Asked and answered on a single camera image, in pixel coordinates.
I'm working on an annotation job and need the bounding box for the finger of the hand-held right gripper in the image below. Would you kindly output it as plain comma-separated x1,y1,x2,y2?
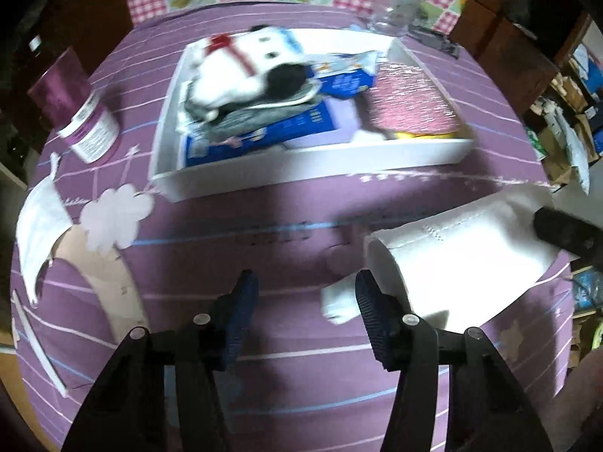
532,205,603,262

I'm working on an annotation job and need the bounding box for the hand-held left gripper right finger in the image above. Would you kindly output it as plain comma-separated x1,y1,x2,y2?
354,270,554,452

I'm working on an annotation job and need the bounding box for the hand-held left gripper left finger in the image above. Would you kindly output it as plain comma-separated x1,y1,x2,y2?
61,269,260,452

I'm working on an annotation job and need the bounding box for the white paper bag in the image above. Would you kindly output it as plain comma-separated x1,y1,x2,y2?
320,187,580,335

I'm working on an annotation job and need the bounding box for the white cardboard box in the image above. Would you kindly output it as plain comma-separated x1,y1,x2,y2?
150,28,474,203

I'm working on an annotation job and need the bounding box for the yellow tissue packet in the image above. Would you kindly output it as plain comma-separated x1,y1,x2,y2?
389,125,472,141

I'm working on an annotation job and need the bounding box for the grey plaid cloth pouch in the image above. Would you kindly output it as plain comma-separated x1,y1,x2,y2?
181,80,326,144

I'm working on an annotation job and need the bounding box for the pink glitter sponge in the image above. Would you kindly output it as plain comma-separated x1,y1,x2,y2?
365,61,465,135

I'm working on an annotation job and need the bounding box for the blue plastic bag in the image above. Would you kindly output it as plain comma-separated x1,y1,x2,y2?
181,101,344,168

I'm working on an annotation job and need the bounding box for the blue labelled packet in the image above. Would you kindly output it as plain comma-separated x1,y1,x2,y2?
311,52,382,99

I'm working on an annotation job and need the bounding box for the white plush toy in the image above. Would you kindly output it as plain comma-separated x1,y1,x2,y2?
188,26,312,114

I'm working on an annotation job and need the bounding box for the purple printed tablecloth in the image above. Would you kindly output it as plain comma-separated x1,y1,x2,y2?
9,2,573,452

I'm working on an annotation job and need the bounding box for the cluttered storage shelf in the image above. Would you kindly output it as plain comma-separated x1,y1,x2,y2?
523,33,603,189

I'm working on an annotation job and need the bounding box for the dark wooden cabinet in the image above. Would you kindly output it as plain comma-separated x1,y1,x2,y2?
452,0,589,114
0,0,133,128

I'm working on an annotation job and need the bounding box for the black small device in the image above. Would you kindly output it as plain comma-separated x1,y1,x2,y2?
410,23,462,60

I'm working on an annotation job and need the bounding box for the clear glass cup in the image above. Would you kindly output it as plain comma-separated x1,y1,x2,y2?
367,0,422,37

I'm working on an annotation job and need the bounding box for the purple labelled bottle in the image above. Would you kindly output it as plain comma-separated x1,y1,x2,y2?
27,38,121,165

